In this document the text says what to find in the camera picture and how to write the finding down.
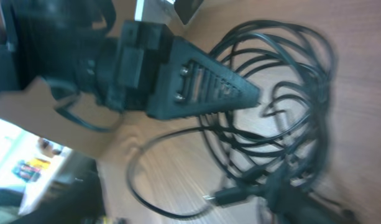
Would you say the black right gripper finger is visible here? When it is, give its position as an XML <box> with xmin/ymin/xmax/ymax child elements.
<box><xmin>265</xmin><ymin>184</ymin><xmax>355</xmax><ymax>224</ymax></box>

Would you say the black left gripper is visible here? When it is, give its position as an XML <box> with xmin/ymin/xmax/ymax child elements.
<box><xmin>96</xmin><ymin>21</ymin><xmax>260</xmax><ymax>120</ymax></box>

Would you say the black cable bundle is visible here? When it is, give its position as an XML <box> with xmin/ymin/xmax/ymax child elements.
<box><xmin>126</xmin><ymin>19</ymin><xmax>356</xmax><ymax>220</ymax></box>

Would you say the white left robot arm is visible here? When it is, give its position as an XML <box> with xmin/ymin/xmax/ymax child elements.
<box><xmin>0</xmin><ymin>1</ymin><xmax>260</xmax><ymax>120</ymax></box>

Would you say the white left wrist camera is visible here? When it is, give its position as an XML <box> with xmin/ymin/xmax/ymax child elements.
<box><xmin>134</xmin><ymin>0</ymin><xmax>205</xmax><ymax>26</ymax></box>

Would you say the black left camera cable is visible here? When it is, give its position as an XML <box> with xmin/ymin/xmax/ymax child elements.
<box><xmin>52</xmin><ymin>77</ymin><xmax>122</xmax><ymax>133</ymax></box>

